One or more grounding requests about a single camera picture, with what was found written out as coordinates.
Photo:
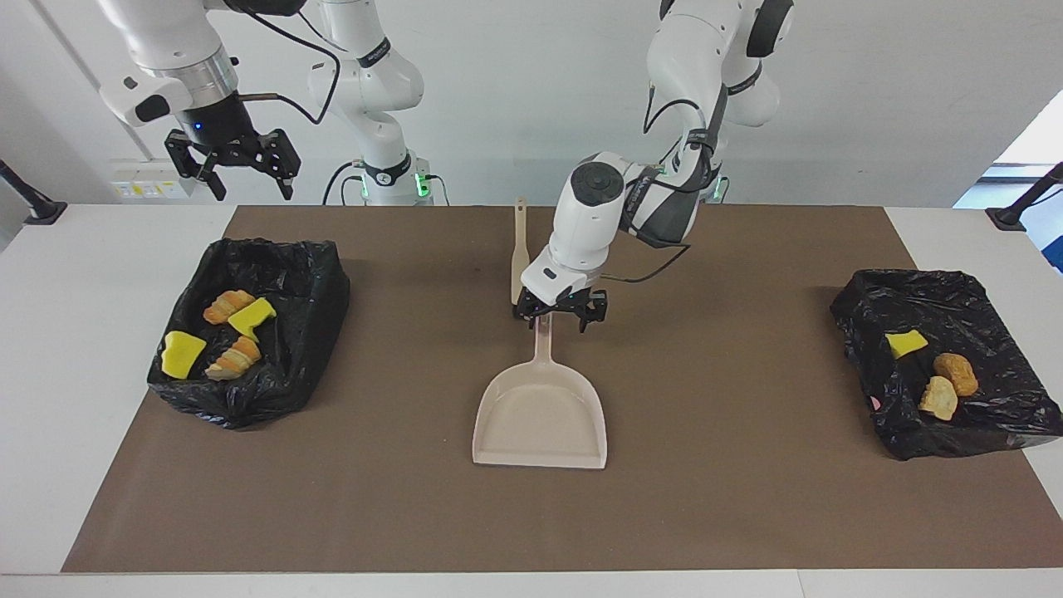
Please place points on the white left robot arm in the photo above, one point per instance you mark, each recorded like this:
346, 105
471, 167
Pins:
594, 224

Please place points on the yellow wedge sponge piece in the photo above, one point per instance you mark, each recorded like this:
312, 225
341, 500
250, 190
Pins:
183, 355

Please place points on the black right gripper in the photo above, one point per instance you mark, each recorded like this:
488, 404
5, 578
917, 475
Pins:
220, 129

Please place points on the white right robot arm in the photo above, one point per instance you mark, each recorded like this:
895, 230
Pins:
365, 83

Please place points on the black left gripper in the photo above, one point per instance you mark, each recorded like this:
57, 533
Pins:
565, 301

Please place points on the beige plastic dustpan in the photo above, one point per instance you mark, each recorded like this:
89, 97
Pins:
540, 415

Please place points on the beige hand brush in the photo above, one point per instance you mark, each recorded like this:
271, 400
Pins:
520, 249

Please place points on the black bag lined bin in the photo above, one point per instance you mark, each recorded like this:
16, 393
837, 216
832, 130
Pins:
299, 332

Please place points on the brown table mat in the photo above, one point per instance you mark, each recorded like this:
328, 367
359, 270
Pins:
531, 531

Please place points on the bright window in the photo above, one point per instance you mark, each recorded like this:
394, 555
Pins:
1038, 141

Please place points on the yellow notched sponge piece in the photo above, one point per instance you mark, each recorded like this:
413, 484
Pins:
252, 319

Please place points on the black bag bin pink spot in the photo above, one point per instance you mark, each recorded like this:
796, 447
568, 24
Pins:
938, 432

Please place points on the brown oblong bread roll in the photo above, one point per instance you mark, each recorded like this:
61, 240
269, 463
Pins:
956, 373

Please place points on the pale bread chunk large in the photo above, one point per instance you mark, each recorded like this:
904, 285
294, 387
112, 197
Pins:
234, 359

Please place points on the white wall socket box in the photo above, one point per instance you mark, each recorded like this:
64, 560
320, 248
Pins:
124, 184

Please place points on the small yellow green sponge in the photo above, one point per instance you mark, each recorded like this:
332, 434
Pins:
905, 343

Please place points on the black clamp stand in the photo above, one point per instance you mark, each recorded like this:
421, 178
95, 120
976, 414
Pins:
41, 212
1009, 218

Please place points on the orange striped croissant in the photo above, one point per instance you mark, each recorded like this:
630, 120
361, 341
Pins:
226, 306

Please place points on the pale bread chunk small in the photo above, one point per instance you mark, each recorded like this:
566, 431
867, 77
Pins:
939, 399

